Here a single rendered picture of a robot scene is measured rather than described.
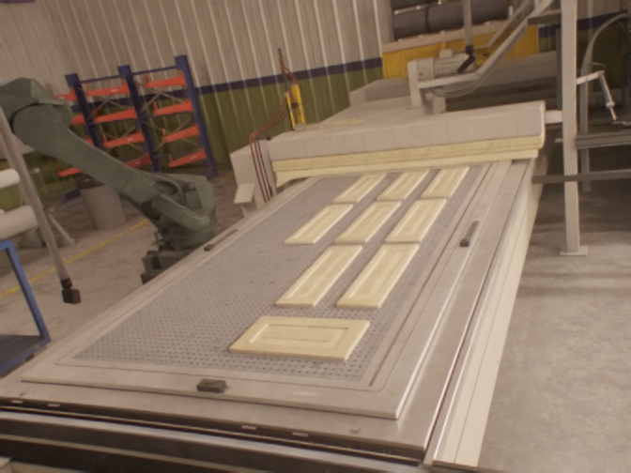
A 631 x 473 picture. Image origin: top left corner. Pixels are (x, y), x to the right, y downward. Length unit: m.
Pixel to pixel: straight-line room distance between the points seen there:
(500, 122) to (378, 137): 0.93
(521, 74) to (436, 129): 2.27
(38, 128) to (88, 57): 7.84
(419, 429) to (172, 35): 9.54
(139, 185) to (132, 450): 2.31
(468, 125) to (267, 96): 5.92
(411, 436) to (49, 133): 3.13
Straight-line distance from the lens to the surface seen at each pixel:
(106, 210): 8.33
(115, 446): 2.30
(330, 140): 4.80
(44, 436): 2.54
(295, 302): 2.55
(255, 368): 2.19
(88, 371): 2.58
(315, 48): 9.44
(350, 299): 2.47
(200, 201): 4.42
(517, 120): 4.41
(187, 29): 10.57
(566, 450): 3.04
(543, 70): 6.60
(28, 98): 4.29
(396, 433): 1.79
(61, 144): 4.18
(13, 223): 7.70
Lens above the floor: 1.97
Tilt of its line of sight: 20 degrees down
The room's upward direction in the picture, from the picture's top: 11 degrees counter-clockwise
